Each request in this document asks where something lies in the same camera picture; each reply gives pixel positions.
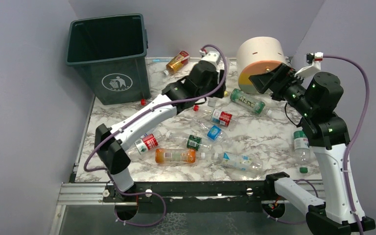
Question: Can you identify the clear bottle red green label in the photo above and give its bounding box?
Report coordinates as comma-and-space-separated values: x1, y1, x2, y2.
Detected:
126, 130, 164, 156

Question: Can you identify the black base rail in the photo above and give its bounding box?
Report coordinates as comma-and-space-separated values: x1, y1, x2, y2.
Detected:
102, 180, 279, 213

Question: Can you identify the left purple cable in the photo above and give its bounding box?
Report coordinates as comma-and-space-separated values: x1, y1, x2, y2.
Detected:
83, 44, 229, 227

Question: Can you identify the small white cap bottle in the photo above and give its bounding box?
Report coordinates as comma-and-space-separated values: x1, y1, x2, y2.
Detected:
207, 97, 217, 108

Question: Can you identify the clear bottle green cap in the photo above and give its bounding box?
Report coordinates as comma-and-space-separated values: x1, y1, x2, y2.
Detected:
293, 129, 312, 174

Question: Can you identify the cream cylindrical drum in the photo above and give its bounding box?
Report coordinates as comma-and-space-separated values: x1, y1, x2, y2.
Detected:
236, 36, 286, 95

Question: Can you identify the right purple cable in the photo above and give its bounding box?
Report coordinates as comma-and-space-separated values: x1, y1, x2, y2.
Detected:
261, 55, 370, 235

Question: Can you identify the dark green trash bin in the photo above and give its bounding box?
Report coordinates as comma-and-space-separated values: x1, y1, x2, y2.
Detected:
65, 14, 151, 105

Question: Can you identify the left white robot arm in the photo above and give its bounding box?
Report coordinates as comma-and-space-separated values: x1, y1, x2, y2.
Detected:
92, 60, 227, 192

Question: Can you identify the clear bottle light blue label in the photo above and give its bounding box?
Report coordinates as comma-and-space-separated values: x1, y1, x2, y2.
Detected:
212, 152, 263, 172

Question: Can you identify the aluminium frame rail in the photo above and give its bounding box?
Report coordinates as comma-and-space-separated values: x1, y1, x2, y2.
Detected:
57, 183, 106, 206

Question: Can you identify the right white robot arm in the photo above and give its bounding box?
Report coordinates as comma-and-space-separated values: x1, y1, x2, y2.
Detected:
249, 64, 376, 235

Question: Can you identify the amber red-label bottle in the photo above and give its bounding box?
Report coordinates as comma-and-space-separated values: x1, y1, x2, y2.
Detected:
163, 50, 190, 76

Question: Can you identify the clear bottle dark green label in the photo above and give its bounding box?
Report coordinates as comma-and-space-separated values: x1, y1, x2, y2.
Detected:
165, 132, 214, 152

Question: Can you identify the green tinted plastic bottle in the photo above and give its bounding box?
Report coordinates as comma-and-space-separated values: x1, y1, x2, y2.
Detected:
230, 89, 272, 116

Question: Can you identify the purple cable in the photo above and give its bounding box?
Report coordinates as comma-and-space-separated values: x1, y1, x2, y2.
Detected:
83, 44, 229, 227
261, 55, 370, 235

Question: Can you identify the clear bottle red white label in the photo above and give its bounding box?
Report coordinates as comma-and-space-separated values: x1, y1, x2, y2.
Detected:
193, 105, 237, 130

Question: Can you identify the orange drink bottle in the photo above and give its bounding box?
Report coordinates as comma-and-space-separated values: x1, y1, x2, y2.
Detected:
155, 148, 206, 164

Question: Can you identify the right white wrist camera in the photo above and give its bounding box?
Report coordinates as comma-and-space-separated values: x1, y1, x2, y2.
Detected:
295, 52, 324, 79

